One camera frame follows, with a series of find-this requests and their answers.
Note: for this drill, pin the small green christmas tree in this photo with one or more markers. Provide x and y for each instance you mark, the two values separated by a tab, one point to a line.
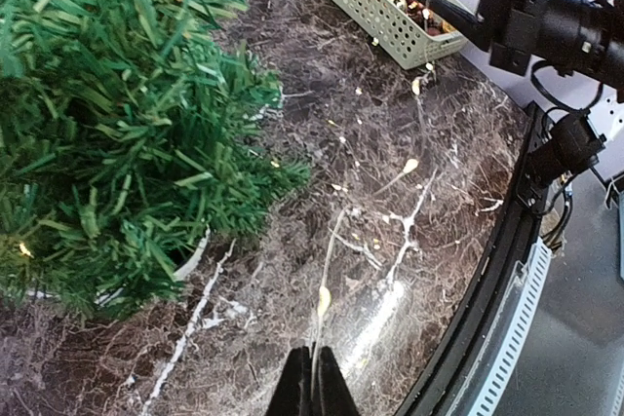
127	135

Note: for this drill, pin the black front table rail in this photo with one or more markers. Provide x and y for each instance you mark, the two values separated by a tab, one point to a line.
514	232

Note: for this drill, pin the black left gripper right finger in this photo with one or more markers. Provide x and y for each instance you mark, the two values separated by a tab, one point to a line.
330	395

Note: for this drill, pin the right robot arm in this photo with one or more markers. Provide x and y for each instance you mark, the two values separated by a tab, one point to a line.
574	36

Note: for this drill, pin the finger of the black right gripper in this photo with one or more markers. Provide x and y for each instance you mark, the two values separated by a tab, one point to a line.
462	20

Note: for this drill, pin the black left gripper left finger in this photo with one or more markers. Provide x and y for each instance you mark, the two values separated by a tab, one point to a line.
292	395

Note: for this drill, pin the grey slotted cable duct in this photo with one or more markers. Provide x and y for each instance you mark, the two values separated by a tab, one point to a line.
505	341

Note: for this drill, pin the beige perforated plastic basket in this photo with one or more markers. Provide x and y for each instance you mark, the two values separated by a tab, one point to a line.
400	37

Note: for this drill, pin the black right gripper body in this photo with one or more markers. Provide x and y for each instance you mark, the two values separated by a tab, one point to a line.
509	31

